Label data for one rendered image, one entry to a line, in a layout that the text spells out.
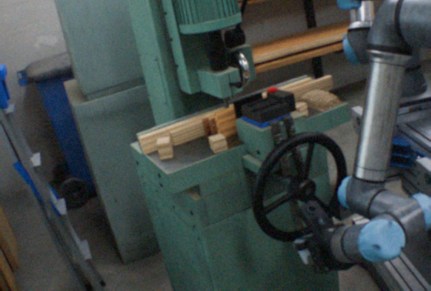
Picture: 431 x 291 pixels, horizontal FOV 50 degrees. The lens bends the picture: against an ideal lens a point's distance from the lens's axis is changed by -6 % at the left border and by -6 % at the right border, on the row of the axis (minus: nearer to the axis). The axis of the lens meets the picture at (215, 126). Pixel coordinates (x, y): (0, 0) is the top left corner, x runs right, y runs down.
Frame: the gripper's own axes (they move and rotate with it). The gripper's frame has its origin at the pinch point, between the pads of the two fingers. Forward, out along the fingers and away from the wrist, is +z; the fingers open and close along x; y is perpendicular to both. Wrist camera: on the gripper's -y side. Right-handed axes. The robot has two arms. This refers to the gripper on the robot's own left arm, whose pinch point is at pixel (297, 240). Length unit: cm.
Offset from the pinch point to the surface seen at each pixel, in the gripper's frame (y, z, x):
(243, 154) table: -25.3, 12.7, 1.4
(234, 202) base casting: -14.5, 18.9, -3.9
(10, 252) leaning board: -32, 177, -78
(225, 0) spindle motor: -64, 0, 9
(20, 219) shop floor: -55, 239, -70
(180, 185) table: -24.0, 13.4, -17.7
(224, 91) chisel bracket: -43.8, 15.3, 4.8
